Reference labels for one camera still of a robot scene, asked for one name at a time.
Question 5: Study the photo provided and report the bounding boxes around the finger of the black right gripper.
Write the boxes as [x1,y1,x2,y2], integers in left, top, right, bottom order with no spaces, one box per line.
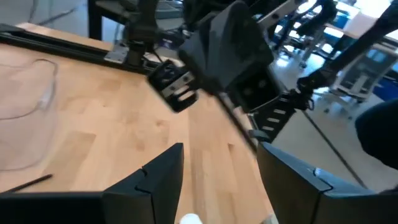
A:
[217,1,274,91]
[178,12,218,94]

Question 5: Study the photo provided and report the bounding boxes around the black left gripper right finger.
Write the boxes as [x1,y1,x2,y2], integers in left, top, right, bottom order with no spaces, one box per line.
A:
[257,142,333,224]

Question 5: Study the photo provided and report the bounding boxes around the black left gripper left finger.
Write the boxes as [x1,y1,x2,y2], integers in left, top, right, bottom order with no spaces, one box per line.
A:
[102,142,185,224]

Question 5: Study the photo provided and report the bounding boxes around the large white paint bottle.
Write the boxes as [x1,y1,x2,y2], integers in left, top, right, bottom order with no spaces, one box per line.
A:
[178,213,203,224]

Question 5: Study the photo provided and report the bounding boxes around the black paintbrush silver ferrule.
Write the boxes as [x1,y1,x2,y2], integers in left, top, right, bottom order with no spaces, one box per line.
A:
[11,173,54,194]

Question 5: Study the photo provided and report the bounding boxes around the person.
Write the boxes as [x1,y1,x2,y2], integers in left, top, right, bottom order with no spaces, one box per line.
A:
[354,98,398,172]

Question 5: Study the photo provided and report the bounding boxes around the black computer desk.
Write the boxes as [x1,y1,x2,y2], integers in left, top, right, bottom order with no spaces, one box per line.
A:
[88,0,187,41]

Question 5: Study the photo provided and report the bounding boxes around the grey rolling cart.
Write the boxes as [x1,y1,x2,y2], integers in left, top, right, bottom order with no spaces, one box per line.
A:
[329,43,398,103]

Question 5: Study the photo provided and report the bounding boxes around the clear plastic bin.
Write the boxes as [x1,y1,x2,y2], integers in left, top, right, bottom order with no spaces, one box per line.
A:
[0,57,60,172]

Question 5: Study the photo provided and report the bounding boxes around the black aluminium table frame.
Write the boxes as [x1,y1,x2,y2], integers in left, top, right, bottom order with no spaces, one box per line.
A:
[0,0,398,153]

